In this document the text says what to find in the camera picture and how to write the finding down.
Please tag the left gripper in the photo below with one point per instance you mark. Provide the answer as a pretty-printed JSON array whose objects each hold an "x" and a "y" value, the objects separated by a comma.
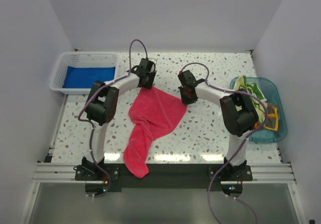
[{"x": 148, "y": 85}]

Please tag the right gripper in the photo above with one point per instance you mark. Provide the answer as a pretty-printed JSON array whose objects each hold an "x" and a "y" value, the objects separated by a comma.
[{"x": 185, "y": 101}]

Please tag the pink towel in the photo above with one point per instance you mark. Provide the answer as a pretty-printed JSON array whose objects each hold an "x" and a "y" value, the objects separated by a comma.
[{"x": 155, "y": 114}]

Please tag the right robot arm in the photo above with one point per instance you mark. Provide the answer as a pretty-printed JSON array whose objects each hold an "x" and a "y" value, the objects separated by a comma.
[{"x": 238, "y": 112}]

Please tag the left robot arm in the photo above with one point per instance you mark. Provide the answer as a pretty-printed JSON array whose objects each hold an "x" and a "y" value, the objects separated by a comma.
[{"x": 100, "y": 109}]

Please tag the blue folded towel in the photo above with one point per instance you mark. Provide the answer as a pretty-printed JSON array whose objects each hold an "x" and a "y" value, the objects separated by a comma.
[{"x": 85, "y": 77}]

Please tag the white plastic basket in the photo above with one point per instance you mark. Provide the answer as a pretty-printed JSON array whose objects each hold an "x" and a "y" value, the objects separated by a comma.
[{"x": 80, "y": 59}]

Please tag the yellow green patterned towel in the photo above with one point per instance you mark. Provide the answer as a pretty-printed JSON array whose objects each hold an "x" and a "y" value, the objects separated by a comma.
[{"x": 272, "y": 122}]

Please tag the teal plastic tub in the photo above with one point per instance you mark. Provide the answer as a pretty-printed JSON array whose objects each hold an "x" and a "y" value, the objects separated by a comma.
[{"x": 270, "y": 92}]

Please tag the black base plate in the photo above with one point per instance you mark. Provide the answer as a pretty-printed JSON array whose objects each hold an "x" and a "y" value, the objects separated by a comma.
[{"x": 116, "y": 177}]

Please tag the aluminium rail frame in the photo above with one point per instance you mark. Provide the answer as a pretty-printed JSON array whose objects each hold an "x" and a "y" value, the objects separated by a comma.
[{"x": 264, "y": 160}]

